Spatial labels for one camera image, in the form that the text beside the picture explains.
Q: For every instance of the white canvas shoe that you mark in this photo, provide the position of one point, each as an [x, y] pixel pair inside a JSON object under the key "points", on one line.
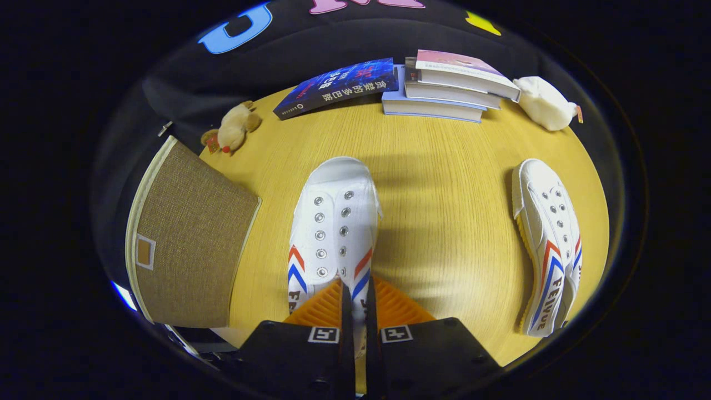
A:
{"points": [[333, 222], [547, 233]]}

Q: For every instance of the beige fabric storage box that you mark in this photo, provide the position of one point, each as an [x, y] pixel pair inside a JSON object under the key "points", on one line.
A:
{"points": [[189, 239]]}

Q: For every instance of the white plush toy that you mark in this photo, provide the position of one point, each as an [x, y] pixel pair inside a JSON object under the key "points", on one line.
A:
{"points": [[544, 103]]}

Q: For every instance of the silver clip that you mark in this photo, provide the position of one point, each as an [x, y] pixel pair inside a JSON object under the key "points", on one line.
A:
{"points": [[164, 129]]}

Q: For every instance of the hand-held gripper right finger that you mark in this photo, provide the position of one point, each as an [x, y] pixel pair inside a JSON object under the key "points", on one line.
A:
{"points": [[371, 344]]}

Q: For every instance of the light blue book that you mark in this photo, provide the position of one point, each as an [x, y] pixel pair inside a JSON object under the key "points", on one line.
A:
{"points": [[422, 108]]}

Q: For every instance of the dark blue book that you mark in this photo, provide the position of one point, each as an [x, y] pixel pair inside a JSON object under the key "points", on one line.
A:
{"points": [[339, 86]]}

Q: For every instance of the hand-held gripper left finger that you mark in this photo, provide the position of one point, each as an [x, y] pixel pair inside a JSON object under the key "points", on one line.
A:
{"points": [[348, 344]]}

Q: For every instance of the brown plush dog toy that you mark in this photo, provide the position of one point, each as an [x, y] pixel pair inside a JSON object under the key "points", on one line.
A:
{"points": [[233, 128]]}

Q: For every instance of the grey white book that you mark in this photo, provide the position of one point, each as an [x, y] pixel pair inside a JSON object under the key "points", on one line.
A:
{"points": [[444, 91]]}

